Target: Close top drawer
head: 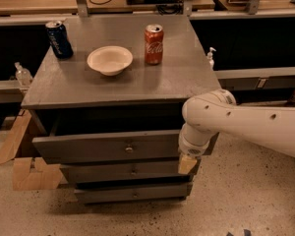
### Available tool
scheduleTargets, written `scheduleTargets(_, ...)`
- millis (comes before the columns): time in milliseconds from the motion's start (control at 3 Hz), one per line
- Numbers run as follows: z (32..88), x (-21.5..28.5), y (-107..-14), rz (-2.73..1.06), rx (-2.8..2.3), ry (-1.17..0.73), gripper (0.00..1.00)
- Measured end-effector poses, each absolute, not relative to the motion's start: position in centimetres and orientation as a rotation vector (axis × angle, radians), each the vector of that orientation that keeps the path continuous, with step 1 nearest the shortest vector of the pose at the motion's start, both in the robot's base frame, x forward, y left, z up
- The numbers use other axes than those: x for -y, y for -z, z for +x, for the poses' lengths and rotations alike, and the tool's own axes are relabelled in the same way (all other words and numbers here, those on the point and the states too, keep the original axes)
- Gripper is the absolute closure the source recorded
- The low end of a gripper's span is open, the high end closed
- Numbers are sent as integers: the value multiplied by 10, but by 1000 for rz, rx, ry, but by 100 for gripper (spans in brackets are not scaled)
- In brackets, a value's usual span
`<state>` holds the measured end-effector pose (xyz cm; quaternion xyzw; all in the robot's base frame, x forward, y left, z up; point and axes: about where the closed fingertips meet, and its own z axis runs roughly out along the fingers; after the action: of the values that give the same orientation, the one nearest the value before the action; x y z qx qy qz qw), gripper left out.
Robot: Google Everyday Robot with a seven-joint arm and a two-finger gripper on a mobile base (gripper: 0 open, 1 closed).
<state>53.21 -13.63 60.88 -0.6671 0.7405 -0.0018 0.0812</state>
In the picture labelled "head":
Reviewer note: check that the grey drawer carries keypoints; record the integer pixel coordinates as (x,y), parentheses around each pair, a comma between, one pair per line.
(68,139)
(134,193)
(89,173)

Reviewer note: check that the grey top drawer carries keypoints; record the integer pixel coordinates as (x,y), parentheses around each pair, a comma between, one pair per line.
(68,139)

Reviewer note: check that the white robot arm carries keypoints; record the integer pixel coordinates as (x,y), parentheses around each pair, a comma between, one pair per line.
(210,113)

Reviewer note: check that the dark blue soda can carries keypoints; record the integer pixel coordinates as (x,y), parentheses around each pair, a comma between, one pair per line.
(59,41)

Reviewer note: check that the clear plastic bottle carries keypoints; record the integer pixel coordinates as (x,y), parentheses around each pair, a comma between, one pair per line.
(23,75)

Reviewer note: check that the wooden desk with metal frame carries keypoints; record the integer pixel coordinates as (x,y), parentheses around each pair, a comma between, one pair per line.
(44,10)

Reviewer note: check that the grey bottom drawer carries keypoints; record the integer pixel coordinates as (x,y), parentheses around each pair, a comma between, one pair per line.
(134,193)

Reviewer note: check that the white pump dispenser bottle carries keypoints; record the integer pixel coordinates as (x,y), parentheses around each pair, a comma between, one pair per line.
(209,56)

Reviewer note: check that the red cola can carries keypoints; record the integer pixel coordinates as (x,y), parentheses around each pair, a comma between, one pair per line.
(154,44)

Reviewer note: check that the grey wooden drawer cabinet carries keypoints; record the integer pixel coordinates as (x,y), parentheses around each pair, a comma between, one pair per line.
(72,88)

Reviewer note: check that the grey middle drawer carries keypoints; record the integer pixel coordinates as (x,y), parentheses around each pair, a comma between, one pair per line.
(89,173)

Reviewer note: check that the brown cardboard box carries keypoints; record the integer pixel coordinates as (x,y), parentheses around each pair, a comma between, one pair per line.
(30,171)

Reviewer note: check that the white bowl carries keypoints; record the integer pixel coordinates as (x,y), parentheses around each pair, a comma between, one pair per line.
(110,60)

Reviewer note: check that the yellow foam-padded gripper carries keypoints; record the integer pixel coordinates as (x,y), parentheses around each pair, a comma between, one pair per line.
(192,148)

